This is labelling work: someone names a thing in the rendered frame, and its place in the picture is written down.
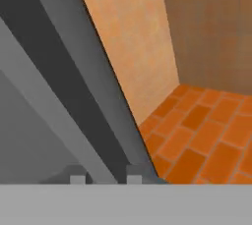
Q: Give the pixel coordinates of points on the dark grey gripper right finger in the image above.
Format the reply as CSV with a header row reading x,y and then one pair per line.
x,y
135,171

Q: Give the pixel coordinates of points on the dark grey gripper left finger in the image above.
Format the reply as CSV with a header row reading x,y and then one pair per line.
x,y
76,174

